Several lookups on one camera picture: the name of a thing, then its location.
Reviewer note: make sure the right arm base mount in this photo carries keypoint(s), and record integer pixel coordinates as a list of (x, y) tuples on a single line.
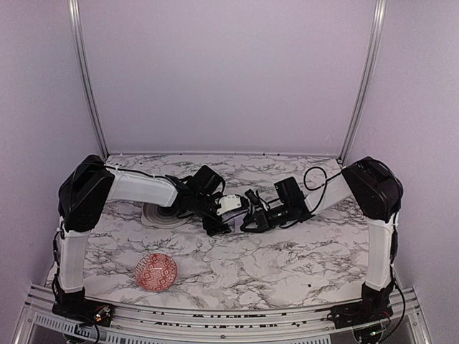
[(356, 313)]

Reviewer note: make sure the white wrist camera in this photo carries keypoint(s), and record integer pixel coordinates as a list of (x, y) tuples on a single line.
[(255, 199), (230, 203)]

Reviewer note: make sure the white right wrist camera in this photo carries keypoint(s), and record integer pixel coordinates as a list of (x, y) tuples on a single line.
[(255, 199)]

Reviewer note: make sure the patterned plate under bowl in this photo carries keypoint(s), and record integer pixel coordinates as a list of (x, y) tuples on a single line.
[(159, 217)]

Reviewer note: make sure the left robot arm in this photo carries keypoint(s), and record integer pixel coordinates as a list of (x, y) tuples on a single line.
[(82, 198)]

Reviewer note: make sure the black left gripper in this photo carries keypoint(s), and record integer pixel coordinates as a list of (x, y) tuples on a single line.
[(218, 226)]

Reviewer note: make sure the lilac folding umbrella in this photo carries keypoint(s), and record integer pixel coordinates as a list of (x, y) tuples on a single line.
[(233, 220)]

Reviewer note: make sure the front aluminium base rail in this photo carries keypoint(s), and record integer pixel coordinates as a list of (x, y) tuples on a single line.
[(404, 323)]

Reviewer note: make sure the left aluminium frame post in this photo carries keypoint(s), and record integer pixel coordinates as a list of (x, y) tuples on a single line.
[(78, 36)]

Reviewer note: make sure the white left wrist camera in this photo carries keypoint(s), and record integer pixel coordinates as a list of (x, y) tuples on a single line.
[(230, 203)]

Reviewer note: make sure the red patterned bowl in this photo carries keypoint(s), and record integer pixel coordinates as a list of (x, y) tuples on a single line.
[(156, 272)]

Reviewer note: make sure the right aluminium frame post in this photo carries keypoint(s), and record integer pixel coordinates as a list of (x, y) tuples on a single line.
[(375, 37)]

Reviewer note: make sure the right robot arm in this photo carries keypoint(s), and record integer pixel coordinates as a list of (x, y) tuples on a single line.
[(378, 193)]

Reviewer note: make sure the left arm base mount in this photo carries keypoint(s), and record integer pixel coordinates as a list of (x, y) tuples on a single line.
[(87, 311)]

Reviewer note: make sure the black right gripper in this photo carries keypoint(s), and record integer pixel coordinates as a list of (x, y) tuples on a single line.
[(256, 219)]

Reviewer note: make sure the aluminium frame post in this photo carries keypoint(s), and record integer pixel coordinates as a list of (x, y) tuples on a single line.
[(375, 37), (78, 36)]

